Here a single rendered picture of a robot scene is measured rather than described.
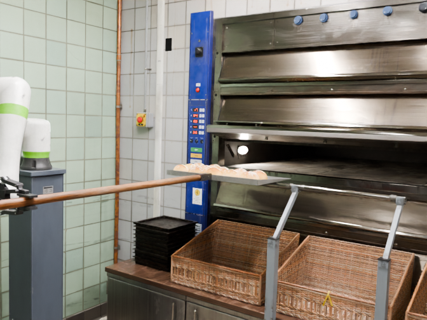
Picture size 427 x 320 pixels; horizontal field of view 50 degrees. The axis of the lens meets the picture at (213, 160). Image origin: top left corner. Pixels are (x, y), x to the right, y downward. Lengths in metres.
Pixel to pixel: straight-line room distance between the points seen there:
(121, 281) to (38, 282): 0.56
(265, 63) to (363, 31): 0.57
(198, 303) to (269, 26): 1.60
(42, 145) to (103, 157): 1.08
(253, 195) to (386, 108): 0.91
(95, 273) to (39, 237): 1.19
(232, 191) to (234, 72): 0.73
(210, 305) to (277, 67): 1.36
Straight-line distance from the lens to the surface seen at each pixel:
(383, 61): 2.51
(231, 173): 2.22
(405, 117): 2.45
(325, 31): 2.65
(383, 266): 1.93
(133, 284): 2.75
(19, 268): 2.49
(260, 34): 2.82
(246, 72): 2.80
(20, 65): 2.99
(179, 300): 2.54
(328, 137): 2.41
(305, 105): 2.63
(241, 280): 2.35
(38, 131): 2.36
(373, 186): 2.50
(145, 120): 3.18
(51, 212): 2.41
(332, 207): 2.59
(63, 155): 3.17
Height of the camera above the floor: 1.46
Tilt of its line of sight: 5 degrees down
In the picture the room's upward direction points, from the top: 2 degrees clockwise
